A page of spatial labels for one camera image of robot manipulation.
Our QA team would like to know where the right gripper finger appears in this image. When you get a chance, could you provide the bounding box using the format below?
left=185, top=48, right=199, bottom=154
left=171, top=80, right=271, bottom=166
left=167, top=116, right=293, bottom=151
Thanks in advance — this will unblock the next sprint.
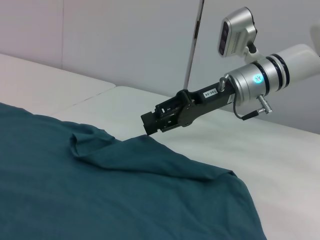
left=143, top=109, right=191, bottom=137
left=140, top=95, right=188, bottom=126

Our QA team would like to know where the teal blue shirt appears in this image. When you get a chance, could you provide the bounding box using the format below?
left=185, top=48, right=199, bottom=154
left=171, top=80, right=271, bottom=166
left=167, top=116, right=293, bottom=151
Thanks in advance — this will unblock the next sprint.
left=0, top=102, right=270, bottom=240

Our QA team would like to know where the right gripper cable with plug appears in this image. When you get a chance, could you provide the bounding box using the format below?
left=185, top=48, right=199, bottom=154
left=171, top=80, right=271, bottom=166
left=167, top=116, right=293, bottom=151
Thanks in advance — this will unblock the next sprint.
left=233, top=93, right=275, bottom=121

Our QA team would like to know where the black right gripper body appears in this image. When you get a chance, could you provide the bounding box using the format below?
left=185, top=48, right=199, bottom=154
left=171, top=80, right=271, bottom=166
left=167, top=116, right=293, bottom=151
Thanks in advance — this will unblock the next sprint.
left=175, top=81, right=238, bottom=128

